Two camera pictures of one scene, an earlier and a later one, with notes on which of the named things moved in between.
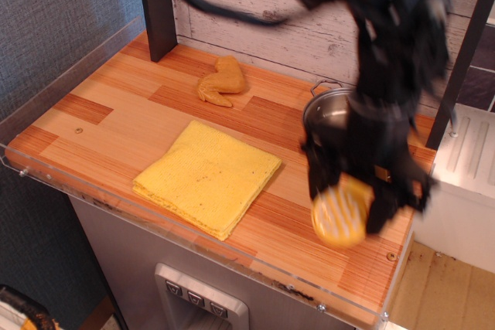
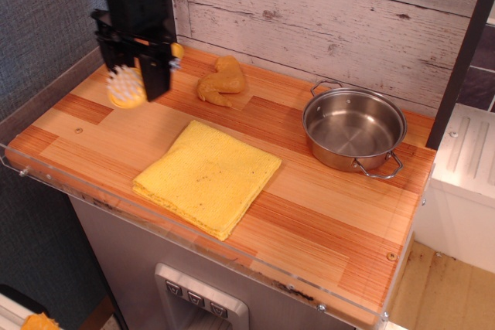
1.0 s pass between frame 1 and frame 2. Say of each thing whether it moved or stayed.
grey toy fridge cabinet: stayed
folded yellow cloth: stayed
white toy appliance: stayed
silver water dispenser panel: stayed
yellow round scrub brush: moved
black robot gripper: moved
